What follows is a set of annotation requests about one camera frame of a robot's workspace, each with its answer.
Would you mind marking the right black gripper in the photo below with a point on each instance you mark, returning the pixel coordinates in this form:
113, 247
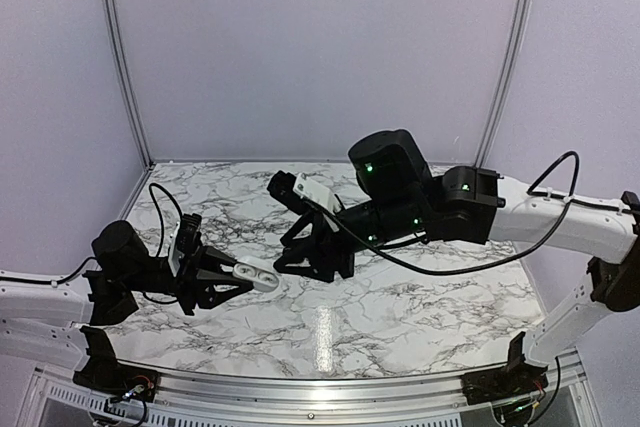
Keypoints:
322, 259

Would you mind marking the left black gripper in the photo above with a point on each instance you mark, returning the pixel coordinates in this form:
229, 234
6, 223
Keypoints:
192, 289

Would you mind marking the right aluminium frame post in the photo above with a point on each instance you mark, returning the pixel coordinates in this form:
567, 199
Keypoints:
500, 95

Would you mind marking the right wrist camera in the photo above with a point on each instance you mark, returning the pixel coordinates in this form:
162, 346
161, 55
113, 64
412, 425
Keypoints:
297, 192

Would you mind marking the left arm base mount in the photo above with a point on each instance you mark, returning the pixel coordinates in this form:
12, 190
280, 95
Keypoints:
117, 379

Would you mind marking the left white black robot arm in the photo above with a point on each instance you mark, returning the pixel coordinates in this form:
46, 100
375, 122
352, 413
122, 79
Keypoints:
62, 321

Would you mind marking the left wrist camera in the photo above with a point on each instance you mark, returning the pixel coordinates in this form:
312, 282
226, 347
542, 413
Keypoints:
184, 241

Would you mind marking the white earbud charging case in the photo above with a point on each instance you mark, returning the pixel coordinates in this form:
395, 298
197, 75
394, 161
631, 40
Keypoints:
257, 271

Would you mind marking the front aluminium rail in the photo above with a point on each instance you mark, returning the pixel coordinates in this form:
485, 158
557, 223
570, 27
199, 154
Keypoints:
185, 398

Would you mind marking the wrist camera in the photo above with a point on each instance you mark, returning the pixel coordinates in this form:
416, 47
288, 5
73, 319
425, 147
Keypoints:
184, 241
297, 192

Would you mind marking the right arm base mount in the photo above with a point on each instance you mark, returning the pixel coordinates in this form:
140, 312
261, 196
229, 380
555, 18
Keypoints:
491, 385

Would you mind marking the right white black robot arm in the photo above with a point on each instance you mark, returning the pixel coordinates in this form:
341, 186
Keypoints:
406, 203

